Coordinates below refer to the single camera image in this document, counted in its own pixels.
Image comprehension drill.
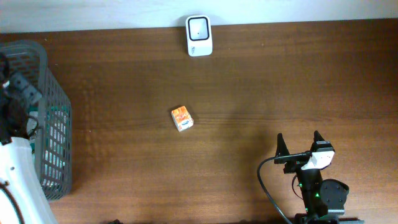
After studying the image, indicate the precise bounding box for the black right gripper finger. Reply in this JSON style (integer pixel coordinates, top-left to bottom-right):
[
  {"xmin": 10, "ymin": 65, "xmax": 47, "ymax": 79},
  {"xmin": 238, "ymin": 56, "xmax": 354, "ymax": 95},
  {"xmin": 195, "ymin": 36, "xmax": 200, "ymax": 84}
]
[
  {"xmin": 275, "ymin": 133, "xmax": 290, "ymax": 156},
  {"xmin": 313, "ymin": 130, "xmax": 324, "ymax": 142}
]

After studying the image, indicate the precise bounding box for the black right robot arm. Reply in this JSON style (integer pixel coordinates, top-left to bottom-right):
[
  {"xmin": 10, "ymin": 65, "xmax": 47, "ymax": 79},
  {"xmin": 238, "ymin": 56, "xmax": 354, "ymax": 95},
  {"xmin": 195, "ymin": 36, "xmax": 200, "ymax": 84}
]
[{"xmin": 274, "ymin": 131, "xmax": 364, "ymax": 223}]

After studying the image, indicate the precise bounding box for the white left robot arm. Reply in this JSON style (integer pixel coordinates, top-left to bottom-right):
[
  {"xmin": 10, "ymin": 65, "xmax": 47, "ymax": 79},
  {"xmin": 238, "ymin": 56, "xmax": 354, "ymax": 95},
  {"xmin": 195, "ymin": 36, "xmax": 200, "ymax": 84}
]
[{"xmin": 1, "ymin": 54, "xmax": 57, "ymax": 223}]

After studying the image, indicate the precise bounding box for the white barcode scanner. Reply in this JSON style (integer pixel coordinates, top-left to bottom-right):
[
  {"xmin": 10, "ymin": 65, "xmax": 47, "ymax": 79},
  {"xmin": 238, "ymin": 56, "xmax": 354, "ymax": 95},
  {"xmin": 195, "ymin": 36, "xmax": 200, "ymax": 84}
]
[{"xmin": 185, "ymin": 15, "xmax": 213, "ymax": 57}]

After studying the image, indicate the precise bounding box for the small orange carton box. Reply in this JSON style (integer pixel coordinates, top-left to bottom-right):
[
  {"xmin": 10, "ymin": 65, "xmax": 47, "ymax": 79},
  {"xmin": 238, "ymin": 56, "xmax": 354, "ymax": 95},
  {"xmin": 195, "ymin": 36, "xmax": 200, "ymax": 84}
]
[{"xmin": 170, "ymin": 106, "xmax": 194, "ymax": 132}]

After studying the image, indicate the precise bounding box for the grey plastic mesh basket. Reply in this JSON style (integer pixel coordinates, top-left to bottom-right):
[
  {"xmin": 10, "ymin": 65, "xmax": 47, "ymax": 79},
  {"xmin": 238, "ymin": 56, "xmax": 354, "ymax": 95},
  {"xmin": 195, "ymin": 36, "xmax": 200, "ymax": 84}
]
[{"xmin": 1, "ymin": 40, "xmax": 72, "ymax": 202}]

